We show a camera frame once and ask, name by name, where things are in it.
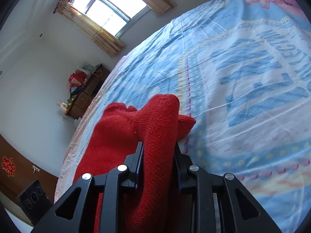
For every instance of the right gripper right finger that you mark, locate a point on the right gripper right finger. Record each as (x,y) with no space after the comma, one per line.
(213,203)

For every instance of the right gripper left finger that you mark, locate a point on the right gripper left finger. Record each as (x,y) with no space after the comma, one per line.
(75,211)

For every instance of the red knitted sweater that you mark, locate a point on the red knitted sweater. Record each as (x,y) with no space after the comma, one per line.
(116,135)

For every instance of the brown wooden door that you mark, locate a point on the brown wooden door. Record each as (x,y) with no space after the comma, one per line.
(24,176)

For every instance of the red double happiness sticker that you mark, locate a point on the red double happiness sticker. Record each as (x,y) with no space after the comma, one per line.
(8,166)

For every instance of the wooden desk with drawers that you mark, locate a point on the wooden desk with drawers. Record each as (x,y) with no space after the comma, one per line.
(85,93)

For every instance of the red gift bag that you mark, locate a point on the red gift bag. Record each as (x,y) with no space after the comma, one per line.
(77,78)

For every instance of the blue pink bed sheet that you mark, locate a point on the blue pink bed sheet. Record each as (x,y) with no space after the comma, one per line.
(241,69)

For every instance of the left beige curtain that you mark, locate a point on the left beige curtain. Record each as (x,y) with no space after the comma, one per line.
(98,35)

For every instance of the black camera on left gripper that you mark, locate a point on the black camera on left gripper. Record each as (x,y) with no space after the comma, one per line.
(34,202)

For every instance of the silver door handle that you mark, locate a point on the silver door handle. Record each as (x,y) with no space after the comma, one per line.
(35,169)

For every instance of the window with metal frame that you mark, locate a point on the window with metal frame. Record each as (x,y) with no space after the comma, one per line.
(115,16)

